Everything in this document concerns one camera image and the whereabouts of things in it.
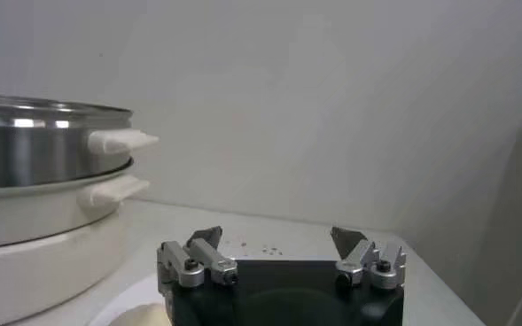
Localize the steel steamer basket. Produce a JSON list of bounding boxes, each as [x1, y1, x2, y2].
[[0, 91, 160, 190]]

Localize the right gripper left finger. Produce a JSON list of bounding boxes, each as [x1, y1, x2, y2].
[[156, 225, 239, 296]]

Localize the white round plate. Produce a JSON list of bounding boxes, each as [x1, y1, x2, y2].
[[87, 274, 173, 326]]

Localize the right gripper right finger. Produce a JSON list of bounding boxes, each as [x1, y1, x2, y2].
[[330, 226, 408, 291]]

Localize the white electric cooker pot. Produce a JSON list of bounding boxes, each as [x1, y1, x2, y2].
[[0, 175, 151, 326]]

